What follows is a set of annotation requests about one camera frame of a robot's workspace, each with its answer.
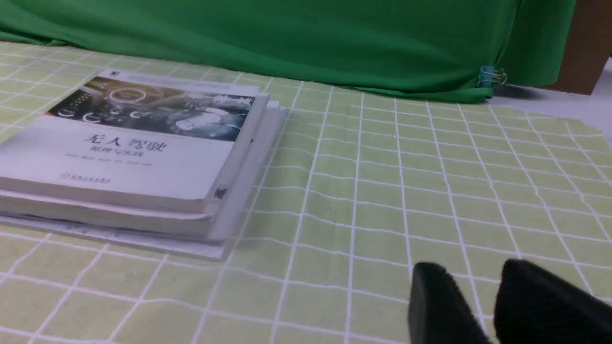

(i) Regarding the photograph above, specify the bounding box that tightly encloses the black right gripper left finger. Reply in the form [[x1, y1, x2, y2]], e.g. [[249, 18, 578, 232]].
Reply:
[[407, 262, 490, 344]]

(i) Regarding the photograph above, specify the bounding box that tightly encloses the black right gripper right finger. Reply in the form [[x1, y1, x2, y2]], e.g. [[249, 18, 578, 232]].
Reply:
[[493, 259, 612, 344]]

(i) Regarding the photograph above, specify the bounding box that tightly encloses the green checkered tablecloth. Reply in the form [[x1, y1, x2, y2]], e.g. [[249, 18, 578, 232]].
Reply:
[[1, 42, 611, 344]]

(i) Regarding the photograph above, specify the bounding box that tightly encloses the bottom thin white book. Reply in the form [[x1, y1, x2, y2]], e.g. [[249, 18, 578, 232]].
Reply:
[[1, 100, 288, 260]]

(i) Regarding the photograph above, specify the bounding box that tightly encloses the blue binder clip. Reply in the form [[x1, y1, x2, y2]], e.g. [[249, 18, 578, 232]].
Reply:
[[477, 65, 508, 88]]

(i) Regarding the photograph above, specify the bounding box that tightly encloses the brown cardboard box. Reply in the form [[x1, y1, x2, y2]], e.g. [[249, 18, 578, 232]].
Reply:
[[545, 0, 612, 95]]

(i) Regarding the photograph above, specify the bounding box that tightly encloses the green backdrop cloth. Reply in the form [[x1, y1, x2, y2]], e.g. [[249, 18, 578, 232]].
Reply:
[[0, 0, 576, 104]]

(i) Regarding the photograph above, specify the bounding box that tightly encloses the white self-driving textbook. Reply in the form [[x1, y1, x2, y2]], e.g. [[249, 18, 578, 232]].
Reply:
[[1, 69, 269, 214]]

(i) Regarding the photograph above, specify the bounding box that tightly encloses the middle white book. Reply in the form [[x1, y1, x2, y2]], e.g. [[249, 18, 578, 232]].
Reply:
[[1, 101, 288, 242]]

